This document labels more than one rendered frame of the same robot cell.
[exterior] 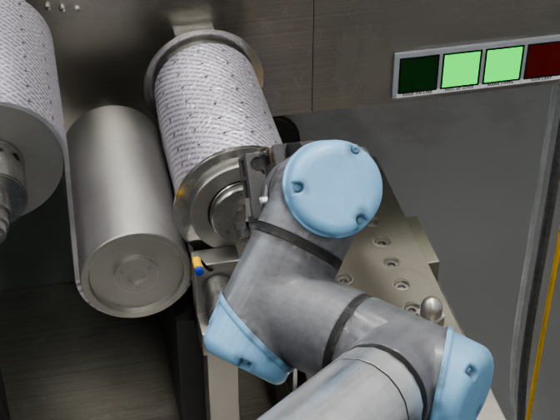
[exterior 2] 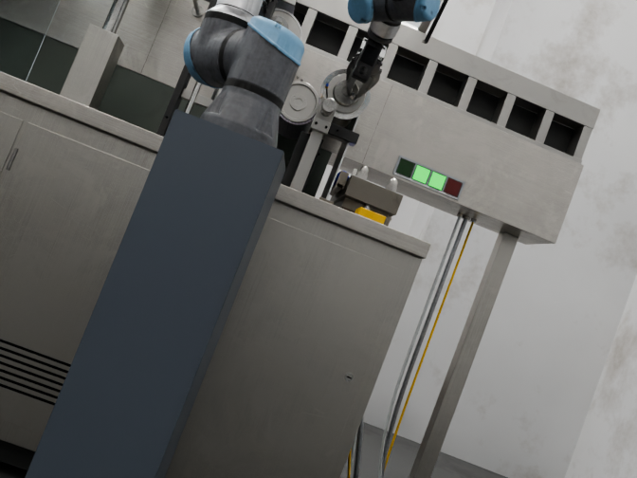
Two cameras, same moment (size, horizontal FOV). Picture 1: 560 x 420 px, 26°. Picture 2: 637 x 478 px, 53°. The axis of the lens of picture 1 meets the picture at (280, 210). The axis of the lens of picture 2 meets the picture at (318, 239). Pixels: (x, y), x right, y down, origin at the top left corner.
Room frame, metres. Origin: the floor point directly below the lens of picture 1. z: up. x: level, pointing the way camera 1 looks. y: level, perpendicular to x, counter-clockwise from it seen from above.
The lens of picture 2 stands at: (-0.78, -0.27, 0.71)
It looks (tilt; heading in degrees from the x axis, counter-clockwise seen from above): 3 degrees up; 7
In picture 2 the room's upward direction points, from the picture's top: 21 degrees clockwise
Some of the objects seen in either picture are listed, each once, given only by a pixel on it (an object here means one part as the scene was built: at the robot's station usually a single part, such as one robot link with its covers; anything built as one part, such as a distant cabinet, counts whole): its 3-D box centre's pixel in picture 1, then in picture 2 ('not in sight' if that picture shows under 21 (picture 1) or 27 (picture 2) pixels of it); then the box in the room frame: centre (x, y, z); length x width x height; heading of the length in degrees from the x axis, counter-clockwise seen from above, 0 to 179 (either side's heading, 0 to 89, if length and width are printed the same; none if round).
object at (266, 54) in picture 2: not in sight; (265, 60); (0.37, 0.09, 1.07); 0.13 x 0.12 x 0.14; 56
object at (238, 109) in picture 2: not in sight; (245, 117); (0.36, 0.09, 0.95); 0.15 x 0.15 x 0.10
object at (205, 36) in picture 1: (203, 83); not in sight; (1.27, 0.09, 1.25); 0.15 x 0.01 x 0.15; 102
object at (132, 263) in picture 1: (123, 207); (295, 111); (1.12, 0.18, 1.17); 0.26 x 0.12 x 0.12; 12
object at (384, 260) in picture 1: (357, 266); (362, 200); (1.22, -0.10, 1.00); 0.40 x 0.16 x 0.06; 12
